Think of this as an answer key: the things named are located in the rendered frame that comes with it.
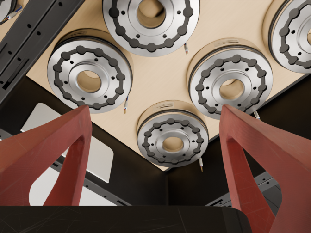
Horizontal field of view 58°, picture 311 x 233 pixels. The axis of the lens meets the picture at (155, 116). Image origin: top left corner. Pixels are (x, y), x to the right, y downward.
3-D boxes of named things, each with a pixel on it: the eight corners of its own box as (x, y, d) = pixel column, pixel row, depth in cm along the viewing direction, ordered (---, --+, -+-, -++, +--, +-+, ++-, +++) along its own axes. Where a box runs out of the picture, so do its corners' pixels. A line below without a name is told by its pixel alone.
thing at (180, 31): (152, 71, 34) (152, 74, 33) (83, 11, 30) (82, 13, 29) (218, 10, 30) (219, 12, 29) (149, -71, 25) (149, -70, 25)
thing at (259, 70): (221, 130, 39) (222, 132, 39) (172, 85, 35) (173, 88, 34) (287, 85, 35) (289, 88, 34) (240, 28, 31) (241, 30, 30)
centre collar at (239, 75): (226, 110, 37) (227, 113, 36) (202, 87, 35) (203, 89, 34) (259, 87, 35) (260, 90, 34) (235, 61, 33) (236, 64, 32)
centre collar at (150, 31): (151, 44, 31) (151, 46, 31) (117, 12, 29) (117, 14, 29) (184, 11, 29) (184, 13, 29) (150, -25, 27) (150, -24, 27)
